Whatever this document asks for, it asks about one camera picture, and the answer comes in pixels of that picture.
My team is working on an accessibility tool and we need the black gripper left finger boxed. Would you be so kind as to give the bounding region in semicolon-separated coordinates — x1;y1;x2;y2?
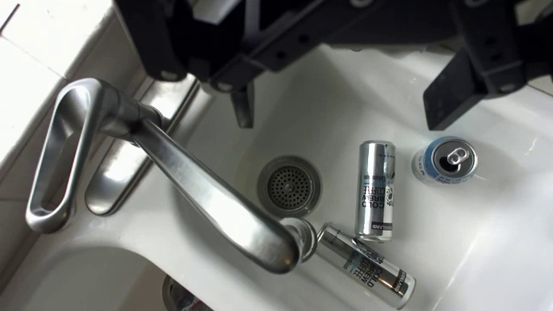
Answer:
231;83;253;128

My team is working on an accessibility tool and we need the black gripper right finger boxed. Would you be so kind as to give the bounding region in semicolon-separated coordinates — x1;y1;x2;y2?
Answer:
423;52;488;132

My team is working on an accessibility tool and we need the silver kitchen tap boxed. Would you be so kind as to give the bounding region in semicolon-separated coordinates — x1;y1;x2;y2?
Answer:
23;78;316;275

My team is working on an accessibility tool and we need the light blue opened can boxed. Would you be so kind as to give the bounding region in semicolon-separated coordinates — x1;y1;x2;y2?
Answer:
411;137;478;185

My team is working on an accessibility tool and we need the round metal sink drain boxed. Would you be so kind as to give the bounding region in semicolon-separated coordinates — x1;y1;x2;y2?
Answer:
255;156;321;218

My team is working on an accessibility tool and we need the silver can with barcode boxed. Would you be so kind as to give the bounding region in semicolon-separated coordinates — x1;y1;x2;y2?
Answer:
355;140;395;242

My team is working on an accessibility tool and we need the white double basin sink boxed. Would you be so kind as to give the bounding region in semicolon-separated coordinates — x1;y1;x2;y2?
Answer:
1;49;553;311

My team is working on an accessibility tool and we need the shiny silver drink can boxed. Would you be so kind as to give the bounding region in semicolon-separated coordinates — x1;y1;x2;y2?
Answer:
316;223;416;310

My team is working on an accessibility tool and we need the clear drinking glass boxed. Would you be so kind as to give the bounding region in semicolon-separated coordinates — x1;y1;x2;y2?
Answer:
162;277;212;311

